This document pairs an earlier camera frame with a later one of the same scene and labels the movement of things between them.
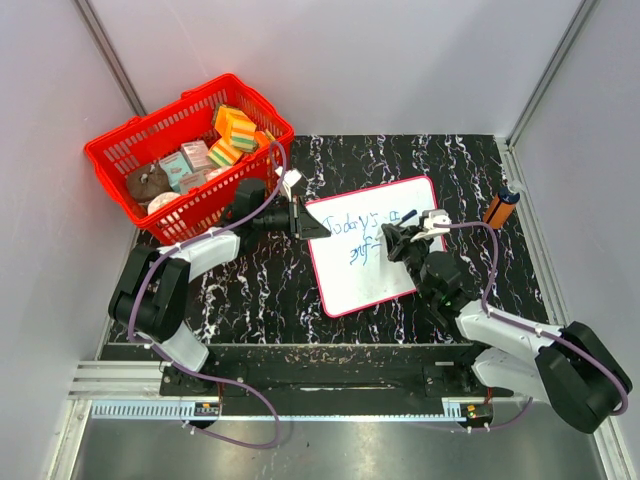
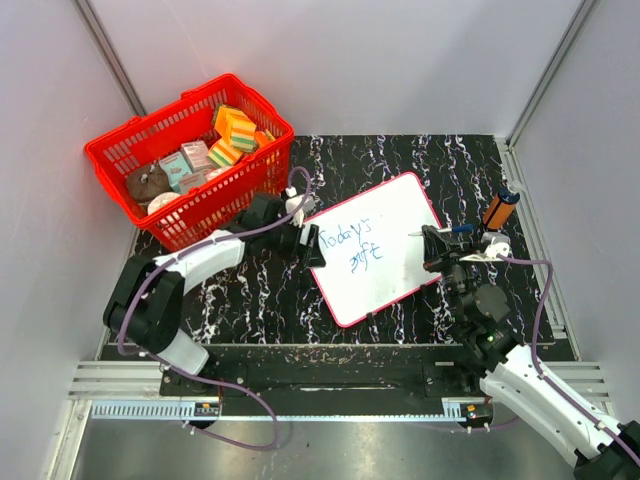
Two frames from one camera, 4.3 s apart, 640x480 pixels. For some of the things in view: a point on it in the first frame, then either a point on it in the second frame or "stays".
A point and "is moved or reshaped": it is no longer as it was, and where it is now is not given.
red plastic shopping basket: (174, 166) stays
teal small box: (176, 168) stays
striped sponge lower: (223, 153) stays
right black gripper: (398, 240) to (435, 261)
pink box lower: (192, 180) stays
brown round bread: (145, 181) stays
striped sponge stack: (235, 128) stays
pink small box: (197, 154) stays
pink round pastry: (160, 200) stays
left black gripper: (301, 224) to (304, 256)
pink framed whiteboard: (349, 267) is moved or reshaped
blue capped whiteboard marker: (407, 216) is moved or reshaped
